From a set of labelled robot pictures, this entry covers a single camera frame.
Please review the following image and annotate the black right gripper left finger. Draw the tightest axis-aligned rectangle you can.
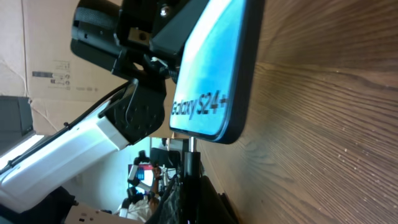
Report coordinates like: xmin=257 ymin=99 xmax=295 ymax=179
xmin=145 ymin=175 xmax=187 ymax=224

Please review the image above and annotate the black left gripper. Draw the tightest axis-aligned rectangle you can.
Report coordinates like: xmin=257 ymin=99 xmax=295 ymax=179
xmin=111 ymin=0 xmax=208 ymax=90

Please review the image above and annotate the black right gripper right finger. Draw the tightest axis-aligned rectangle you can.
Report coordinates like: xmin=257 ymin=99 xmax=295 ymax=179
xmin=198 ymin=176 xmax=239 ymax=224

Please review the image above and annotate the brown cardboard box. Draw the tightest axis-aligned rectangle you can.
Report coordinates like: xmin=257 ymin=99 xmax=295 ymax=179
xmin=0 ymin=0 xmax=187 ymax=139

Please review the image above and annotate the Galaxy smartphone with blue screen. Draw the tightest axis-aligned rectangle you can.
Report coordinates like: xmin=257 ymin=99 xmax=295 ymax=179
xmin=169 ymin=0 xmax=266 ymax=144

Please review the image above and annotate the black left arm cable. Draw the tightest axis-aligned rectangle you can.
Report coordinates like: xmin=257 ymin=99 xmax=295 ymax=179
xmin=0 ymin=79 xmax=139 ymax=175

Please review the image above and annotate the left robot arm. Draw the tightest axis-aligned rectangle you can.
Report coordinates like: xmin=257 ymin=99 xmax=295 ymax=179
xmin=1 ymin=1 xmax=207 ymax=223

